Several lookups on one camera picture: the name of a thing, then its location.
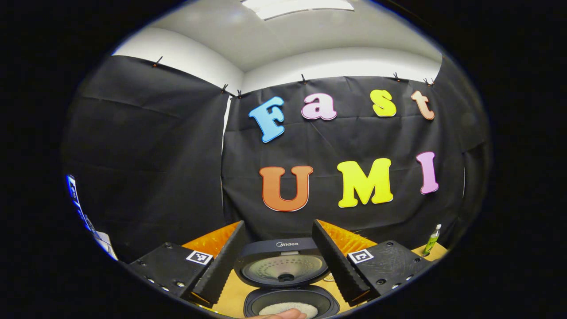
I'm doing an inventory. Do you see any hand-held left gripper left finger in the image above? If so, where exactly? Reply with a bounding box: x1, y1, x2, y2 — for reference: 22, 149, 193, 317
126, 220, 247, 308

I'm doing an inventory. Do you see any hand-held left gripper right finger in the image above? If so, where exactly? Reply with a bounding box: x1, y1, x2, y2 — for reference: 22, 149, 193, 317
311, 218, 432, 307

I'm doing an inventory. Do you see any black silver rice cooker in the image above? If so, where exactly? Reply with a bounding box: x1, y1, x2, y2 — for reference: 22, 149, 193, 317
233, 237, 341, 319

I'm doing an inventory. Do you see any white rice heap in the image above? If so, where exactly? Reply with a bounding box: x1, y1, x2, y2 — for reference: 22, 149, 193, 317
259, 302, 318, 319

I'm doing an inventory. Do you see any green tea bottle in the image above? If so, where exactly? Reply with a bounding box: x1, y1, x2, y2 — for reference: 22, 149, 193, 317
422, 224, 442, 257

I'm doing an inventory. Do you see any white desk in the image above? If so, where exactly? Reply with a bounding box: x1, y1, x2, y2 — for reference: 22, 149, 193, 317
93, 230, 118, 261

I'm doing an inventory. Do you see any black backdrop cloth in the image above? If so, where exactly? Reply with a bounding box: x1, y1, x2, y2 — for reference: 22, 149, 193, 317
62, 55, 490, 262

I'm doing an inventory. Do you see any computer monitor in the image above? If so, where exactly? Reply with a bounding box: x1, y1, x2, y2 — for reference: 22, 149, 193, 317
66, 174, 96, 231

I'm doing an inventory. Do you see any large ceiling light panel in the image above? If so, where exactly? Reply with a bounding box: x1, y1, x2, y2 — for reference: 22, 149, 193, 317
241, 0, 355, 20

